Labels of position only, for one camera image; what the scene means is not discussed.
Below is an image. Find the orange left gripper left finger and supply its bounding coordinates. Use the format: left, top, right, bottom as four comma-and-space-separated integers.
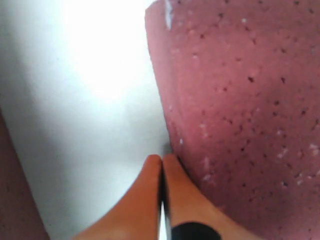
73, 154, 162, 240

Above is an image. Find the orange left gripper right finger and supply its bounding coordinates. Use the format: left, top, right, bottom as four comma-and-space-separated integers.
162, 154, 259, 240

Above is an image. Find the red brick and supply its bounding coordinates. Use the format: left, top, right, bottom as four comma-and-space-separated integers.
145, 0, 320, 240
0, 116, 49, 240

